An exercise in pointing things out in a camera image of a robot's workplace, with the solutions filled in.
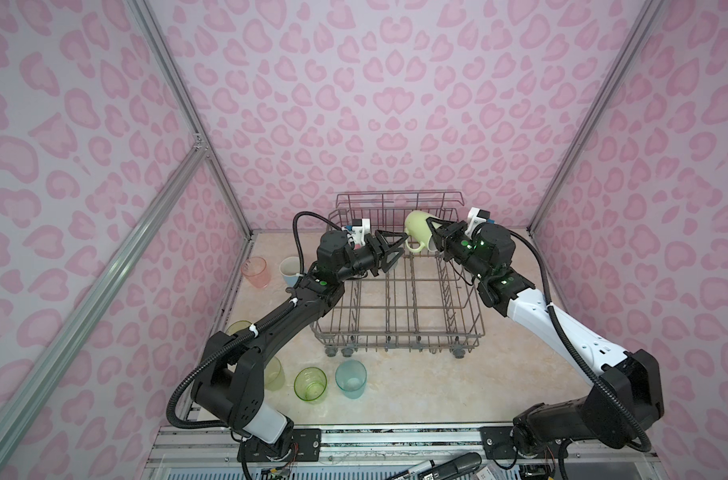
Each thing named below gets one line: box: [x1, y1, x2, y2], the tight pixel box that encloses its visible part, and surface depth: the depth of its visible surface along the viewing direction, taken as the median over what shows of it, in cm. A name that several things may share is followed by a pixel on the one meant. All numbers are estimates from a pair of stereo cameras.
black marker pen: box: [387, 452, 483, 480], surface depth 70 cm
